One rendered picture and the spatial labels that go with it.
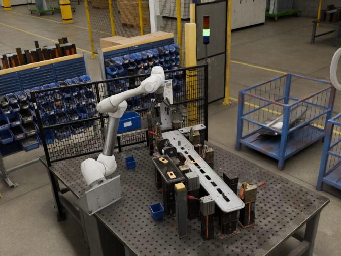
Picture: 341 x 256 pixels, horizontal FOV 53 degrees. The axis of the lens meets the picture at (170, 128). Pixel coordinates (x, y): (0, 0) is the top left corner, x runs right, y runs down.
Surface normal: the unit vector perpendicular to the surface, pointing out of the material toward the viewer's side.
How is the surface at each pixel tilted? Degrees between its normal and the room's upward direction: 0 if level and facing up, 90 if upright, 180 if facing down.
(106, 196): 90
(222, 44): 91
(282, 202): 0
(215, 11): 89
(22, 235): 0
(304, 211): 0
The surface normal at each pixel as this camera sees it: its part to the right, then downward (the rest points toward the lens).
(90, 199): 0.68, 0.29
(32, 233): -0.04, -0.90
